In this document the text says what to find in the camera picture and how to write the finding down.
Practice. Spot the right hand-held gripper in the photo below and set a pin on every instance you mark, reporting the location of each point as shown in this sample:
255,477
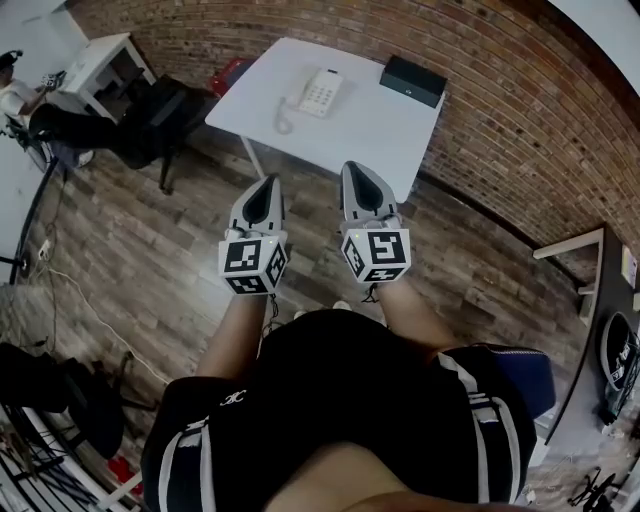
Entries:
385,250

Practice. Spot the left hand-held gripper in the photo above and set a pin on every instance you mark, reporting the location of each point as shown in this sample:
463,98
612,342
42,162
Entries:
240,257

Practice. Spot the person's left forearm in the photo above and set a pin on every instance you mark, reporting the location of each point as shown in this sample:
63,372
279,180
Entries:
232,335

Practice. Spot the person's right forearm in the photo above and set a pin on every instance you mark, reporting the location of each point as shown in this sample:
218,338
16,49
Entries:
415,315

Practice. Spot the white square table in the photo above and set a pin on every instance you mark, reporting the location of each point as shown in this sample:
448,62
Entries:
380,135

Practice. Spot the person's white shoe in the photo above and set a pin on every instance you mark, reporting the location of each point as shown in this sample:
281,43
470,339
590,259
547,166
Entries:
299,315
341,304

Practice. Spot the dark rectangular box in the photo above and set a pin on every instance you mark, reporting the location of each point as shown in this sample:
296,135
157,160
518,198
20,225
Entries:
412,80

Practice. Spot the red bag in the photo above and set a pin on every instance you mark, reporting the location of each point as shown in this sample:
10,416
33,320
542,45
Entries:
229,75

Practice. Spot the black office chair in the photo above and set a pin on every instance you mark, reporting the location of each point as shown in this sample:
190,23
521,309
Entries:
160,115

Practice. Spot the person's black striped clothing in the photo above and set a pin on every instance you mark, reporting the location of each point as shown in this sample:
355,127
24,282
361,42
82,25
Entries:
340,390

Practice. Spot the white desk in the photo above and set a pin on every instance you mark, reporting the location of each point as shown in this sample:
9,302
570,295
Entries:
100,60

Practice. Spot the white power strip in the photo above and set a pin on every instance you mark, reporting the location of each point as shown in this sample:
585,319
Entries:
45,248

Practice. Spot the white shelf unit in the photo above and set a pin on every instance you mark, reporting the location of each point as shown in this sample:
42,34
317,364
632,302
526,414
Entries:
585,250

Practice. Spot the blue chair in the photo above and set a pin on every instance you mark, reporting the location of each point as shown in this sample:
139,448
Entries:
542,385

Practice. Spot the black bag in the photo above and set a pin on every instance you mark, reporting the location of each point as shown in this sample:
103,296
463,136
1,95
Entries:
85,400

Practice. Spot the pale paper sheet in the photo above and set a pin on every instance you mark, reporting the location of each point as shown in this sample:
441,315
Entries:
630,262

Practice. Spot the dark curved desk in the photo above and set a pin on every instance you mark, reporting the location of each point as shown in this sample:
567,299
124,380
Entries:
595,360

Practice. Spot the person's bare upper chest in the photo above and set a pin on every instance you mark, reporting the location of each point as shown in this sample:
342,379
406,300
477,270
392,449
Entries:
360,480

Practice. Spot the small red object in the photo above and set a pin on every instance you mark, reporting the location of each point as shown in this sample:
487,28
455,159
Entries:
122,472

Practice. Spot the black floor stand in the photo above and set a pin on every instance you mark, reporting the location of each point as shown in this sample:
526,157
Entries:
600,487

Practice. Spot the white table with black frame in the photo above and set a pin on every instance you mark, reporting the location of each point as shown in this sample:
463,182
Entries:
12,200

